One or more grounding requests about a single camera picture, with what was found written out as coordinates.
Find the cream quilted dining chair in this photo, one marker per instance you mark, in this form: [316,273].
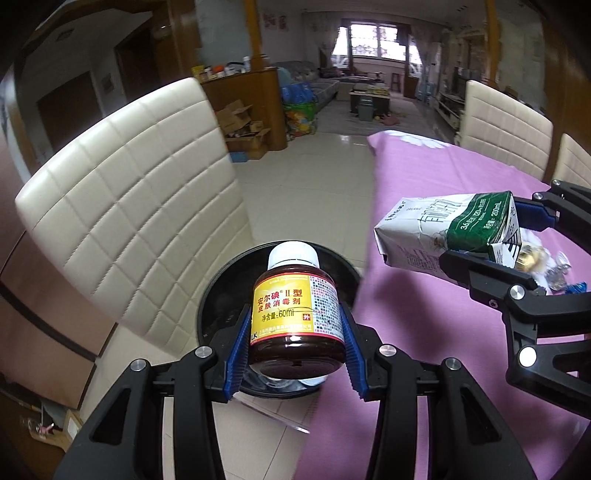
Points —
[575,161]
[503,124]
[134,194]

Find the glass coffee table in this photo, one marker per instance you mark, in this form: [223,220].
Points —
[369,101]

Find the red wall pictures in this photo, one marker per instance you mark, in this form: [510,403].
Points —
[275,20]

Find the blue foil wrapper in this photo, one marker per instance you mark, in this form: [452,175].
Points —
[575,287]

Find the wooden pillar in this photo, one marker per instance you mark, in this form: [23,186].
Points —
[492,41]
[250,32]

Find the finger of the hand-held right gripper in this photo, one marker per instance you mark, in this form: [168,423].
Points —
[538,217]
[485,272]

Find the pink floral tablecloth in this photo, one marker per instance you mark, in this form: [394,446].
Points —
[415,323]

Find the grey curtain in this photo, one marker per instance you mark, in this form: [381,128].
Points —
[422,50]

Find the blue plastic bag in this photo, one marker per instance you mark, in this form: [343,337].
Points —
[298,94]

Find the small blue box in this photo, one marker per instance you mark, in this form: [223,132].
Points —
[240,157]

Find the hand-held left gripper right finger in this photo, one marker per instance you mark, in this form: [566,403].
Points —
[354,355]

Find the colourful printed bag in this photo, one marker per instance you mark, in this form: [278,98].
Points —
[300,121]

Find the brown wooden cabinet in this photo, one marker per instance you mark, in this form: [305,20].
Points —
[37,332]

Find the small candy wrappers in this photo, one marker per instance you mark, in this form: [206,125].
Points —
[557,270]

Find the brown medicine bottle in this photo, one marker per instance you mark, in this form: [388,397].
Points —
[295,314]

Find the black trash bin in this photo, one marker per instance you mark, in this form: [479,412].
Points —
[221,295]

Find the wooden stool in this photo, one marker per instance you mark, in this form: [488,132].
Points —
[395,82]

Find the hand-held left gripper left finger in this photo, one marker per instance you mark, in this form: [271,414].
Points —
[236,355]

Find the green white milk carton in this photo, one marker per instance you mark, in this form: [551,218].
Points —
[438,226]

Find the barred window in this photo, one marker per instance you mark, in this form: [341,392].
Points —
[376,41]

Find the row of small containers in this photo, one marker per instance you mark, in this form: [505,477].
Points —
[221,70]

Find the wooden partition cabinet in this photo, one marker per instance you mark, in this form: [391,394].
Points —
[249,106]

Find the grey sofa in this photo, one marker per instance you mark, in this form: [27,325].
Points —
[309,83]

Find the pile of cardboard boxes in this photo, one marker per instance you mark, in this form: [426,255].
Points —
[242,129]

